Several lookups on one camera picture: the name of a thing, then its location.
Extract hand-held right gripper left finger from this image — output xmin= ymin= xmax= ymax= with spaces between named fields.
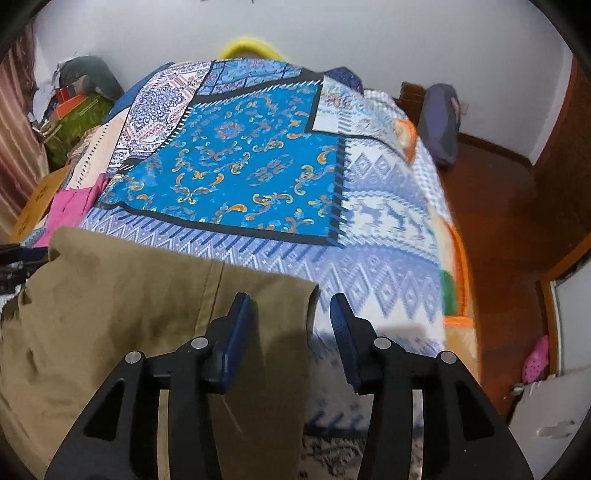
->
xmin=44 ymin=292 xmax=254 ymax=480

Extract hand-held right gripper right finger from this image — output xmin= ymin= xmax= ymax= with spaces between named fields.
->
xmin=329 ymin=292 xmax=536 ymax=480

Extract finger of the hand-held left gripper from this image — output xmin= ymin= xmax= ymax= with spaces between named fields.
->
xmin=0 ymin=244 xmax=49 ymax=294

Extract khaki pants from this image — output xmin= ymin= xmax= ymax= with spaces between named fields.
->
xmin=0 ymin=226 xmax=321 ymax=480

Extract wooden lap table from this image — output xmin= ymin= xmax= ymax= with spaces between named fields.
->
xmin=9 ymin=168 xmax=70 ymax=241

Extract pink cloth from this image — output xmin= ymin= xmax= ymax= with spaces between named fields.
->
xmin=46 ymin=178 xmax=109 ymax=232

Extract pink striped curtain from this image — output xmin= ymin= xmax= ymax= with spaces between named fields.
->
xmin=0 ymin=23 xmax=51 ymax=241

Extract green patterned bag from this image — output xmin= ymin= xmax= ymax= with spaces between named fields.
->
xmin=44 ymin=95 xmax=116 ymax=169

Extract orange box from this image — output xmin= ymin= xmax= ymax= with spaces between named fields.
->
xmin=46 ymin=85 xmax=88 ymax=121

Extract blue patchwork bedspread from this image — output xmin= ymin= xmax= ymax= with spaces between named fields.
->
xmin=65 ymin=60 xmax=462 ymax=480

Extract pink clog shoe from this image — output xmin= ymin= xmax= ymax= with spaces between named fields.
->
xmin=522 ymin=335 xmax=551 ymax=384

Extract white cabinet panel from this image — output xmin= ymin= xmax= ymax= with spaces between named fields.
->
xmin=538 ymin=249 xmax=591 ymax=377

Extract grey purple bag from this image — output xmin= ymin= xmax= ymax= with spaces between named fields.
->
xmin=418 ymin=83 xmax=460 ymax=167

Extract dark blue pillow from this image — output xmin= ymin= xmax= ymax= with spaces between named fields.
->
xmin=325 ymin=67 xmax=365 ymax=93

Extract brown wooden door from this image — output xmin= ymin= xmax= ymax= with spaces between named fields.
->
xmin=531 ymin=55 xmax=591 ymax=259

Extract yellow pillow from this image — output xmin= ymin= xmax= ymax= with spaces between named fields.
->
xmin=217 ymin=36 xmax=289 ymax=63

